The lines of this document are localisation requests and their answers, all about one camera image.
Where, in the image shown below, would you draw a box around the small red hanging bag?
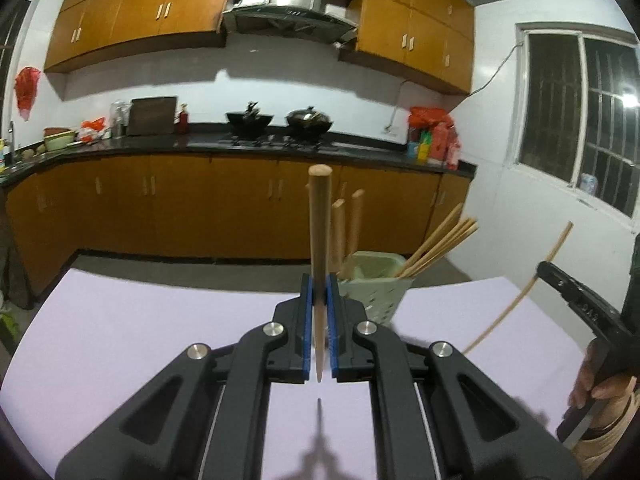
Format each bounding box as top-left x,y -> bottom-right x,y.
13,66 -> 42,122

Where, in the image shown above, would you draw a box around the clear plastic jar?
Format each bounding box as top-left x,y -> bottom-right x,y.
110,100 -> 132,139

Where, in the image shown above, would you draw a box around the orange and white bag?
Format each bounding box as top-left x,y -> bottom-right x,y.
79,117 -> 109,144

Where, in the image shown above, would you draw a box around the wooden kitchen cabinets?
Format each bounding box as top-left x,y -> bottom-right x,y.
4,152 -> 473,308
44,0 -> 476,97

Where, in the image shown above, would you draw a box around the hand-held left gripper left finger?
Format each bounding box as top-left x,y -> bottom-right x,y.
55,273 -> 315,480

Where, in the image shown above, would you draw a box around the black open wok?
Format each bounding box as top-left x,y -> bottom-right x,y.
225,101 -> 275,139

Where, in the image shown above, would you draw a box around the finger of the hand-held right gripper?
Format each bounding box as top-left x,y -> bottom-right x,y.
536,259 -> 634,361

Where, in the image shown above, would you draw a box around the white wall cable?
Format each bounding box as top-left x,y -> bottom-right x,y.
389,41 -> 525,132

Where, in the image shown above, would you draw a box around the barred window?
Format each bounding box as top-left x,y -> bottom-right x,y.
514,21 -> 640,220

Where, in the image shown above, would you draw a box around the wooden lower kitchen cabinets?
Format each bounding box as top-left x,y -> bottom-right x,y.
4,152 -> 473,308

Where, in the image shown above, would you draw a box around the gas stove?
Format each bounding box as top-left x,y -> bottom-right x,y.
220,132 -> 333,150

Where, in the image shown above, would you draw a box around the three bamboo chopsticks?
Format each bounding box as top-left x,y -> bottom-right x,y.
402,218 -> 478,279

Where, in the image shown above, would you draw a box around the person's right hand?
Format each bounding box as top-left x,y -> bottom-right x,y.
568,338 -> 640,466

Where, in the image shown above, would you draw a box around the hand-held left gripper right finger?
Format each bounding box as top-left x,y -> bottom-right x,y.
326,272 -> 584,480

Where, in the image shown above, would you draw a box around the wooden upper kitchen cabinets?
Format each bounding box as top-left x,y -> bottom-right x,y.
44,0 -> 476,97

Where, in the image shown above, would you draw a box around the large red plastic bag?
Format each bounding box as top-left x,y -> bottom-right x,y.
407,106 -> 460,171

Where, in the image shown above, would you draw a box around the black wok with lid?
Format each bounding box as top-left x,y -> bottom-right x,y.
285,105 -> 334,142

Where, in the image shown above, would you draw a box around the dark cutting board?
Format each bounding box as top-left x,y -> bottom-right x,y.
126,95 -> 179,136

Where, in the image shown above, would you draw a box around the black kitchen countertop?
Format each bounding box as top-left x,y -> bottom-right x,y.
0,127 -> 478,188

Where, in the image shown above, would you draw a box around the green basin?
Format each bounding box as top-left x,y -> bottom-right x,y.
42,127 -> 79,154

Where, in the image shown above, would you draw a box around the steel range hood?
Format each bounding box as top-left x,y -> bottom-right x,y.
220,0 -> 362,46

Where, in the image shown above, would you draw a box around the green perforated utensil holder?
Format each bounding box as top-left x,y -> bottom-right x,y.
337,250 -> 416,329

